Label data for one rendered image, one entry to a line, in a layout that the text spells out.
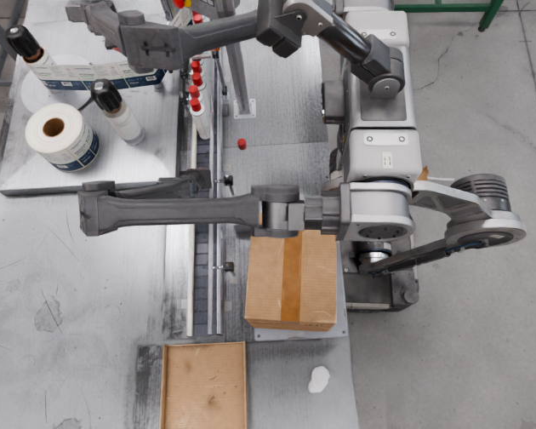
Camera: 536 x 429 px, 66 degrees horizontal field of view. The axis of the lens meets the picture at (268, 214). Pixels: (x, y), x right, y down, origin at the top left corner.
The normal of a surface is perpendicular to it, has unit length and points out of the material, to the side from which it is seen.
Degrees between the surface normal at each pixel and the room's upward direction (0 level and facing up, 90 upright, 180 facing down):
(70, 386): 0
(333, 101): 0
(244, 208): 33
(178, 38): 70
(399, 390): 0
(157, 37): 57
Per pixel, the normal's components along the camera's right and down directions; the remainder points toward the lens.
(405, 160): -0.05, -0.35
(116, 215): 0.17, 0.17
